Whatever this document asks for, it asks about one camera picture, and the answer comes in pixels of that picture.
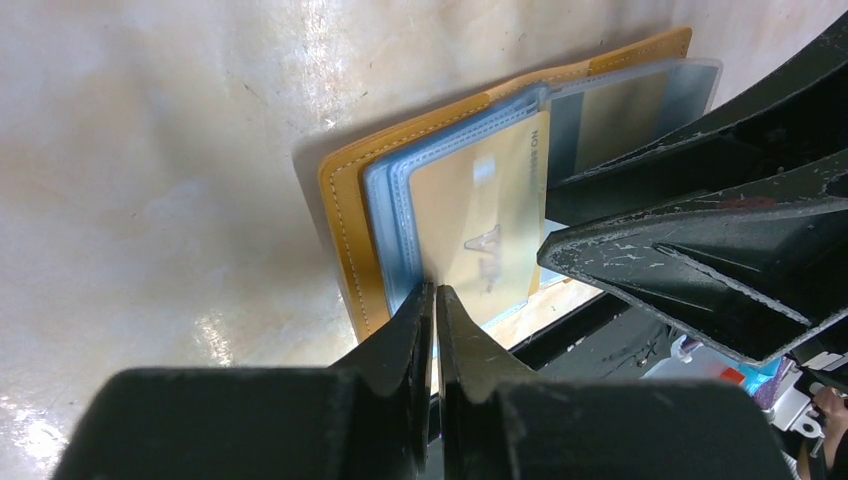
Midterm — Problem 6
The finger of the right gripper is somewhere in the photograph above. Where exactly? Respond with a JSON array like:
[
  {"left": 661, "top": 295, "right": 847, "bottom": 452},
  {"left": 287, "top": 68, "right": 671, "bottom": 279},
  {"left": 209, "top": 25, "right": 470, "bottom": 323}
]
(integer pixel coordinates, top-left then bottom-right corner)
[
  {"left": 546, "top": 16, "right": 847, "bottom": 227},
  {"left": 538, "top": 151, "right": 847, "bottom": 365}
]

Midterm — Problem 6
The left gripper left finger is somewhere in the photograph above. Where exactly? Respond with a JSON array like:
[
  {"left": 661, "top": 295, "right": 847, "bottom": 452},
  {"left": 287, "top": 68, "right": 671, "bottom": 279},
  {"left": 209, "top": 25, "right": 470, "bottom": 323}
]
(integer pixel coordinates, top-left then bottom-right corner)
[{"left": 55, "top": 283, "right": 435, "bottom": 479}]

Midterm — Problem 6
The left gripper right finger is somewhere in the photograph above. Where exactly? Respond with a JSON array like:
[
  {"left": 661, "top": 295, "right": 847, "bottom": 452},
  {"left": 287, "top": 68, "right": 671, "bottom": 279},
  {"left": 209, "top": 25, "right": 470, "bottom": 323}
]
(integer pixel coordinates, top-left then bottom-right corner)
[{"left": 435, "top": 286, "right": 790, "bottom": 479}]

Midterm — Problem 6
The beige card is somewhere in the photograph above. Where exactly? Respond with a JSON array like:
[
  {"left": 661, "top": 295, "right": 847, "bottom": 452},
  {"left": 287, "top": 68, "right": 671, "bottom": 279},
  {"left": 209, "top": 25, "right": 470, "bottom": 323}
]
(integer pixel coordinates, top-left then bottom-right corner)
[{"left": 575, "top": 70, "right": 669, "bottom": 173}]

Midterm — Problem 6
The tan leather card holder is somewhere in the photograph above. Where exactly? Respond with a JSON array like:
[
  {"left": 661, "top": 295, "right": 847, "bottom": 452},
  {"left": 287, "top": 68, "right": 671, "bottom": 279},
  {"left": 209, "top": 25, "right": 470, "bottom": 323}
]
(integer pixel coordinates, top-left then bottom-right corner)
[{"left": 318, "top": 27, "right": 722, "bottom": 340}]

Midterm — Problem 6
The person in background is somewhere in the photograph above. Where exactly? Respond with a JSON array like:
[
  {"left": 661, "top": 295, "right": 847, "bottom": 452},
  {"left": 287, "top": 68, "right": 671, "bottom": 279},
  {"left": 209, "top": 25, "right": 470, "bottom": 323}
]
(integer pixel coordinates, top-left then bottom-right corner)
[{"left": 813, "top": 386, "right": 847, "bottom": 479}]

